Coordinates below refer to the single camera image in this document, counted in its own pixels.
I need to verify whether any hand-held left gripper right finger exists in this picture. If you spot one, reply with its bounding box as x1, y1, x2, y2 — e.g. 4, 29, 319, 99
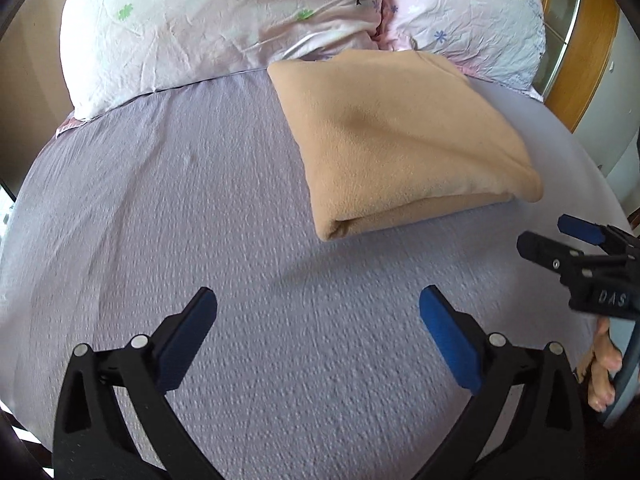
419, 285, 586, 480

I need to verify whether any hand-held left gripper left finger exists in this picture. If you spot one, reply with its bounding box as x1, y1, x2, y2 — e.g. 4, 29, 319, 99
52, 287, 242, 480

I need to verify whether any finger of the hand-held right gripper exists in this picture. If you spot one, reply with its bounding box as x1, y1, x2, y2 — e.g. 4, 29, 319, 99
558, 214, 640, 257
516, 231, 609, 287

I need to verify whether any grey slipper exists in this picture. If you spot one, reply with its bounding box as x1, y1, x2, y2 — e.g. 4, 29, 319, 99
602, 316, 640, 429

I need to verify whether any person's bare foot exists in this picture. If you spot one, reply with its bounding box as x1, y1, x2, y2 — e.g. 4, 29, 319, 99
575, 319, 626, 414

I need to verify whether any bed with lavender sheet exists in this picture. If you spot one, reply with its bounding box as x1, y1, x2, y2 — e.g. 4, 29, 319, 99
0, 66, 633, 480

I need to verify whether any folded beige fleece cloth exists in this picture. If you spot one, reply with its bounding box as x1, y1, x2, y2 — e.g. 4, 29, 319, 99
267, 50, 545, 242

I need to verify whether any pink floral pillow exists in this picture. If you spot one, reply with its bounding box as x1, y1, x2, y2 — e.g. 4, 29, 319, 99
379, 0, 547, 97

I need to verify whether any white floral pillow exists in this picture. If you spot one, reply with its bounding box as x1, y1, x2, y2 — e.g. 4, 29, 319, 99
56, 0, 389, 122

